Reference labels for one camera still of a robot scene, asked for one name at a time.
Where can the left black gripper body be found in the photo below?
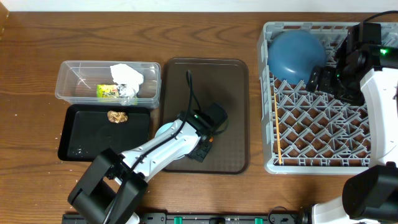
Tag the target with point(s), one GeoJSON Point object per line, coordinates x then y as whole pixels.
{"type": "Point", "coordinates": [199, 154]}

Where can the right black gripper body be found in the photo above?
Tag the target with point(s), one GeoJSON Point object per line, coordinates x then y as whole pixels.
{"type": "Point", "coordinates": [330, 81]}

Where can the dark blue plate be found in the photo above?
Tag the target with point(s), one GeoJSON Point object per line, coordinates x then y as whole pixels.
{"type": "Point", "coordinates": [293, 55]}

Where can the wooden chopstick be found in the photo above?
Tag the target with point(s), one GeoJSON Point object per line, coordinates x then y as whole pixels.
{"type": "Point", "coordinates": [279, 151]}

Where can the brown walnut cookie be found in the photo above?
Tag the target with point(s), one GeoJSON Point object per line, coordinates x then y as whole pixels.
{"type": "Point", "coordinates": [117, 117]}

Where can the white napkin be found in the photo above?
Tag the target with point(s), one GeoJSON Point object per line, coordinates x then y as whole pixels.
{"type": "Point", "coordinates": [128, 80]}

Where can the yellow foil snack wrapper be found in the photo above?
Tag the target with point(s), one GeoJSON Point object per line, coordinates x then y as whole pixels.
{"type": "Point", "coordinates": [110, 91]}

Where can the light blue bowl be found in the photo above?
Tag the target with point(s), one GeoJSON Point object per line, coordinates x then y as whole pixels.
{"type": "Point", "coordinates": [162, 129]}

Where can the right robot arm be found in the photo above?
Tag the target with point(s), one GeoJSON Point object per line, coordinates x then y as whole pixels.
{"type": "Point", "coordinates": [365, 74]}

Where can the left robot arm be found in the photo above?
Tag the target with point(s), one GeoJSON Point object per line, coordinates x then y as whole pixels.
{"type": "Point", "coordinates": [113, 185]}

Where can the grey dishwasher rack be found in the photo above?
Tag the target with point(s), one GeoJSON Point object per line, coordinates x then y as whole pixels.
{"type": "Point", "coordinates": [318, 134]}

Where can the brown serving tray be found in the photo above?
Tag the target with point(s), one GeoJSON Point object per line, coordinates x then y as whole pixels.
{"type": "Point", "coordinates": [220, 81]}

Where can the black plastic bin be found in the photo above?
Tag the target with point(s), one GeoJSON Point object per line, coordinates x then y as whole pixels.
{"type": "Point", "coordinates": [87, 131]}

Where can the clear plastic bin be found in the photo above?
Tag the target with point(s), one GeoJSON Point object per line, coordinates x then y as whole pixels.
{"type": "Point", "coordinates": [77, 81]}

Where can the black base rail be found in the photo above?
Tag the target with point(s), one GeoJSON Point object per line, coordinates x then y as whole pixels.
{"type": "Point", "coordinates": [163, 218]}

